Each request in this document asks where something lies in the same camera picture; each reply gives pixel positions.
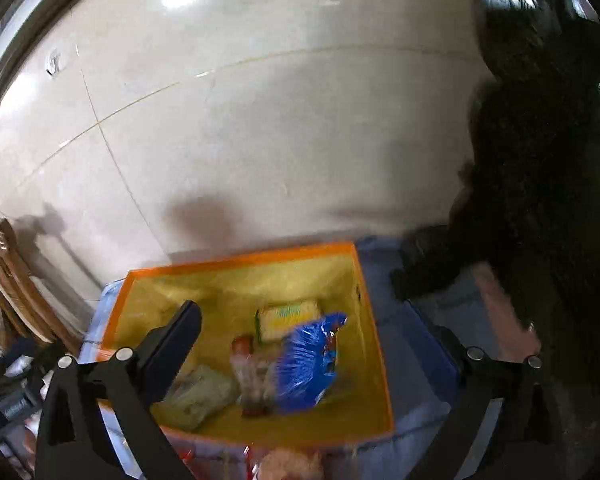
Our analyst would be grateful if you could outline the white wall hook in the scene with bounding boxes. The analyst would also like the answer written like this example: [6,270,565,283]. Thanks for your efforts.
[45,50,67,77]

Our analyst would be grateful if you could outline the person in black clothes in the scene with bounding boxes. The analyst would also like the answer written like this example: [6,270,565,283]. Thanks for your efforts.
[390,5,600,480]

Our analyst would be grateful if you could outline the clear packet with red cap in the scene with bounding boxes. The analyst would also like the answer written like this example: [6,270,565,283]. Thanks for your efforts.
[230,336,281,418]

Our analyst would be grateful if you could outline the yellow box with orange rim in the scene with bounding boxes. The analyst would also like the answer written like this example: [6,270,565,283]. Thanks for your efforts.
[96,242,397,442]

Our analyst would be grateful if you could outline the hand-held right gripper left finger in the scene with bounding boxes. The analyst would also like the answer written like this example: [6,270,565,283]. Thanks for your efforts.
[36,300,203,480]

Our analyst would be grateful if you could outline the blue snack packet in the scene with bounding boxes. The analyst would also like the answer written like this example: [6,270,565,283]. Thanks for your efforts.
[274,312,349,414]

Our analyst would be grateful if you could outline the pale pink cloth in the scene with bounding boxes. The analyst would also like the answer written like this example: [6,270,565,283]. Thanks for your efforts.
[475,262,543,358]

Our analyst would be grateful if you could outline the yellow green snack packet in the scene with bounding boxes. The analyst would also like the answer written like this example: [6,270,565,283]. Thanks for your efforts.
[254,300,326,345]

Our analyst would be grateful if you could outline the red and tan packet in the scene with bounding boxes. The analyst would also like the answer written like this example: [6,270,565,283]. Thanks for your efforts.
[179,444,331,480]

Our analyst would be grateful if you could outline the dark window frame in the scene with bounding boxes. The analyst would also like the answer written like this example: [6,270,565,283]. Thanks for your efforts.
[0,0,131,126]

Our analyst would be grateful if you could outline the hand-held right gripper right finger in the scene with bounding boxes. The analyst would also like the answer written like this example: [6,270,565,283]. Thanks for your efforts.
[414,310,567,480]

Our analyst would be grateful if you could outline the pale green snack packet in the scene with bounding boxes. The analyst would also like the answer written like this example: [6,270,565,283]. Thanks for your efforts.
[161,364,241,432]

